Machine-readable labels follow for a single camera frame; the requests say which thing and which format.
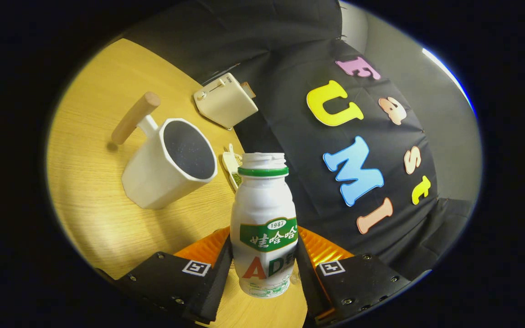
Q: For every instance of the wooden table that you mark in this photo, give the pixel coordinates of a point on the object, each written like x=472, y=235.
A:
x=89, y=182

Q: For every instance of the white juice bottle green label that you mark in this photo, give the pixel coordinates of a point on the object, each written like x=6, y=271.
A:
x=262, y=200

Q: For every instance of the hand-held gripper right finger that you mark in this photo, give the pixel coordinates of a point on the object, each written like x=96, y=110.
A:
x=308, y=282

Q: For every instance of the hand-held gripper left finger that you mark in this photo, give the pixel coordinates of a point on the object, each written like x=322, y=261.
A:
x=219, y=282

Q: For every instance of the cream toaster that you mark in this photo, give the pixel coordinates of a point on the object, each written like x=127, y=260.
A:
x=226, y=105

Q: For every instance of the small white divided dish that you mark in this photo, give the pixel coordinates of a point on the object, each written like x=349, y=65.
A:
x=231, y=164

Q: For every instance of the bread slice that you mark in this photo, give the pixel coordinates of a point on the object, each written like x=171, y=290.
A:
x=249, y=89

